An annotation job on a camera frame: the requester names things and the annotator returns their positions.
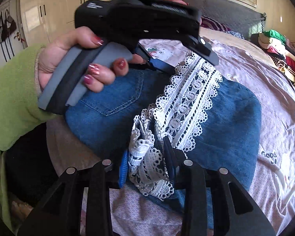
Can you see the pink printed quilt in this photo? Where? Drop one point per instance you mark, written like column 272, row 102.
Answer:
column 272, row 91

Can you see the grey padded headboard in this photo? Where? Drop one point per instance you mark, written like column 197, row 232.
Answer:
column 231, row 17

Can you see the cream wardrobe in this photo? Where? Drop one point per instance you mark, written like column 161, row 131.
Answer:
column 59, row 5

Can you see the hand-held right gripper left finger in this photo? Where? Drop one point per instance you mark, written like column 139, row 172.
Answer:
column 123, row 174

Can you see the black striped hanging bag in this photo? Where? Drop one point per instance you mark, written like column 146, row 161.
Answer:
column 6, row 28

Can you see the blue floral cloth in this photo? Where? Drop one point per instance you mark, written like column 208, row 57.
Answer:
column 236, row 34

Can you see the striped dark pillow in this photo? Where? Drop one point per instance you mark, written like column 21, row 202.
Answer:
column 213, row 24

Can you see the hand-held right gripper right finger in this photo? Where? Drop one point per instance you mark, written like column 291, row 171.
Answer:
column 172, row 169

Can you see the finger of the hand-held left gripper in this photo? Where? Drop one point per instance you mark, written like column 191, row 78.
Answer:
column 159, row 66
column 204, row 48

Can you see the pile of folded clothes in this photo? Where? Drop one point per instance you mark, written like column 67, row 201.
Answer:
column 277, row 51

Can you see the blue denim pants with lace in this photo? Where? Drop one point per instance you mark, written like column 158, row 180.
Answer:
column 226, row 118

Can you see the person's left hand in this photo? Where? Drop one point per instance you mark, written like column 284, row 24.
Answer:
column 59, row 49

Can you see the white door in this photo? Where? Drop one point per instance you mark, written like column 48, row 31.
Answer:
column 5, row 51

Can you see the beige bed sheet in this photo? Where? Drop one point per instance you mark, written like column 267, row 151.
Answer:
column 236, row 39

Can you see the person's left forearm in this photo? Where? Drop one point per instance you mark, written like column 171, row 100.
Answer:
column 12, row 91

